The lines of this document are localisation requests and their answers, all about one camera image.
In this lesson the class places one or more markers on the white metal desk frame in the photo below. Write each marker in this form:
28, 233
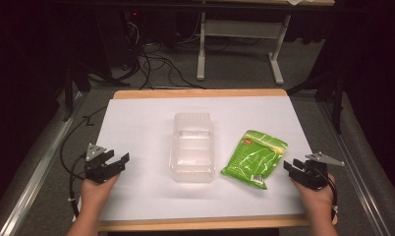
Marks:
238, 30

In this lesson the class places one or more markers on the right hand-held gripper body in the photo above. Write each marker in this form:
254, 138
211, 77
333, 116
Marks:
315, 175

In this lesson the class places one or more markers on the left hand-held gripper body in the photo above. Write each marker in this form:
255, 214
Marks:
95, 170

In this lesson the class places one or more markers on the white paper sheet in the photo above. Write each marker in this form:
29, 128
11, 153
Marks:
146, 131

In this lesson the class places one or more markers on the person's left hand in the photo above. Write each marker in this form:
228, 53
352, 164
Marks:
94, 193

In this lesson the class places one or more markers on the black metal stand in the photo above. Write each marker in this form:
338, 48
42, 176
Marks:
69, 88
338, 98

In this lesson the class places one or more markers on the green snack packet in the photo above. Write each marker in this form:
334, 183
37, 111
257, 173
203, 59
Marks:
256, 159

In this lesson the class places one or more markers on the person's right hand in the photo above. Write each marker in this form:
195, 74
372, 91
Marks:
318, 198

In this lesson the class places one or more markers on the black power strip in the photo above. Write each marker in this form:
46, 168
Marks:
134, 19

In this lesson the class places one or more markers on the aluminium rail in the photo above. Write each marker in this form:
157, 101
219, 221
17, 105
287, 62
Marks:
38, 167
356, 170

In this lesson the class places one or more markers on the clear plastic container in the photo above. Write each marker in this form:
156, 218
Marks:
193, 147

